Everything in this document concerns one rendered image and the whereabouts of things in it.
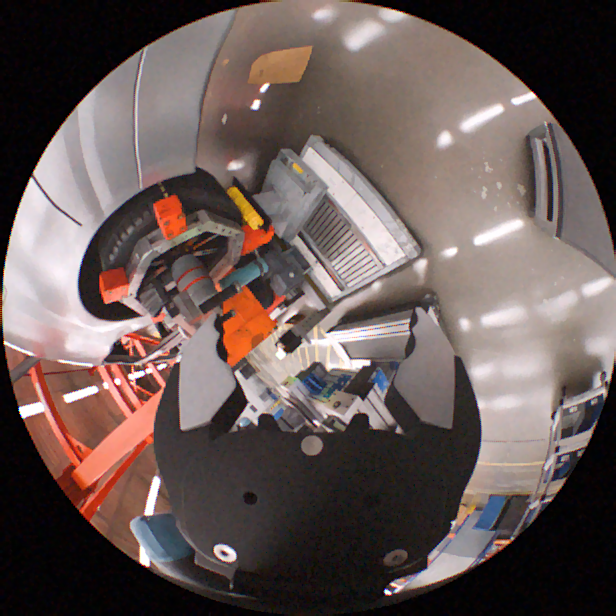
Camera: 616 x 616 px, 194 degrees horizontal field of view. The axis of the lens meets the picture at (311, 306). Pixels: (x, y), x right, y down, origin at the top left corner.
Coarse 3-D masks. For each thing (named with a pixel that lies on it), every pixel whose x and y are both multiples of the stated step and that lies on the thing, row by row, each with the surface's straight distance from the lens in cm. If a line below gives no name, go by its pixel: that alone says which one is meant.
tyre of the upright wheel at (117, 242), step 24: (144, 192) 69; (168, 192) 64; (192, 192) 65; (216, 192) 71; (120, 216) 71; (144, 216) 61; (240, 216) 84; (120, 240) 65; (120, 264) 71; (216, 264) 107
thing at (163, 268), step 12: (156, 228) 66; (192, 240) 82; (204, 240) 87; (216, 240) 101; (228, 240) 93; (132, 252) 70; (168, 252) 81; (180, 252) 92; (192, 252) 90; (204, 252) 95; (216, 252) 102; (168, 264) 91; (204, 264) 107; (144, 276) 89; (156, 276) 108
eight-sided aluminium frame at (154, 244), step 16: (192, 224) 61; (208, 224) 62; (224, 224) 68; (144, 240) 62; (160, 240) 60; (176, 240) 60; (240, 240) 81; (144, 256) 60; (224, 256) 98; (128, 272) 69; (144, 272) 65; (224, 272) 100; (128, 304) 76
